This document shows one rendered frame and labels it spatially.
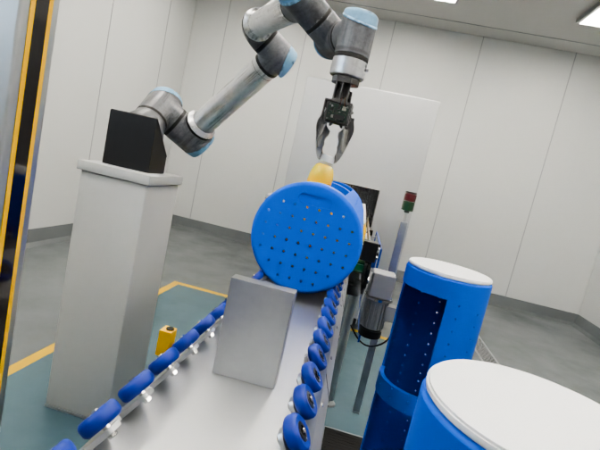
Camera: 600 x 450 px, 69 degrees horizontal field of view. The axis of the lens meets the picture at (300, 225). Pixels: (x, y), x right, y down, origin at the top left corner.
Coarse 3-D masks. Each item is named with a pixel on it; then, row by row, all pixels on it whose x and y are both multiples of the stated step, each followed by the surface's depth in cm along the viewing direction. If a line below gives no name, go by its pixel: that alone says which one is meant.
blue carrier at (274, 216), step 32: (288, 192) 109; (320, 192) 108; (352, 192) 162; (256, 224) 111; (288, 224) 110; (320, 224) 109; (352, 224) 108; (256, 256) 112; (288, 256) 111; (320, 256) 110; (352, 256) 109; (320, 288) 111
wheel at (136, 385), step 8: (136, 376) 55; (144, 376) 53; (152, 376) 54; (128, 384) 52; (136, 384) 52; (144, 384) 52; (120, 392) 52; (128, 392) 51; (136, 392) 52; (128, 400) 52
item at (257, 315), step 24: (240, 288) 66; (264, 288) 65; (288, 288) 66; (240, 312) 66; (264, 312) 66; (288, 312) 65; (240, 336) 66; (264, 336) 66; (216, 360) 67; (240, 360) 67; (264, 360) 66; (264, 384) 67
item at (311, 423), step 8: (344, 280) 151; (336, 320) 108; (328, 352) 87; (304, 360) 73; (328, 360) 84; (320, 392) 71; (320, 400) 69; (288, 408) 59; (312, 424) 61; (280, 432) 51; (312, 432) 60; (280, 440) 50; (280, 448) 50
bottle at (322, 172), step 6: (318, 162) 117; (324, 162) 116; (312, 168) 117; (318, 168) 116; (324, 168) 116; (330, 168) 116; (312, 174) 116; (318, 174) 115; (324, 174) 115; (330, 174) 116; (312, 180) 116; (318, 180) 115; (324, 180) 116; (330, 180) 117; (318, 210) 118
